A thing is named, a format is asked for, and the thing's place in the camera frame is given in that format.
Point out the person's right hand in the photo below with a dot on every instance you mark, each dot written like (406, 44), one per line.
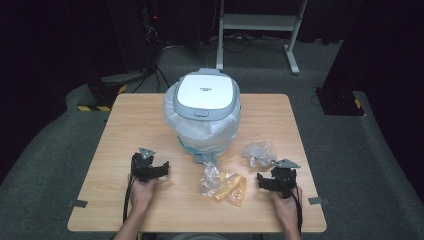
(285, 208)

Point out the white plastic bin liner bag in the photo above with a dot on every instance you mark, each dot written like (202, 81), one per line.
(203, 128)

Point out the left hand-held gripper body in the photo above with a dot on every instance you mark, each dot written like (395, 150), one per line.
(141, 165)

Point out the yellow plastic wrapper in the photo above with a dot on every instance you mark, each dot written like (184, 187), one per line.
(233, 190)

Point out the white grey pedal trash can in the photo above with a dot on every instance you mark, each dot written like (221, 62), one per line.
(205, 91)

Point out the clear shiny plastic wrapper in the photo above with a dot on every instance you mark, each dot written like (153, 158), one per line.
(209, 178)

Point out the person's left hand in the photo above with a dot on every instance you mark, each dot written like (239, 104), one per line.
(141, 195)

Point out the black base with hazard tape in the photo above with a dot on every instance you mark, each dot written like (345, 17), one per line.
(340, 101)
(103, 95)

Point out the grey tape piece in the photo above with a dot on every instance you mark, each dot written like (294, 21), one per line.
(317, 200)
(77, 203)

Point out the person's grey clothing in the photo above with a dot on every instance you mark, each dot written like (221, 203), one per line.
(200, 237)

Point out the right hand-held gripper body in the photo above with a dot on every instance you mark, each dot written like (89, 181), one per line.
(283, 176)

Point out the clear plastic wrap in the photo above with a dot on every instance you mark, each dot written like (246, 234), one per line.
(260, 153)

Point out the white metal stand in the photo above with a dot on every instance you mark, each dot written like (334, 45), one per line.
(258, 21)

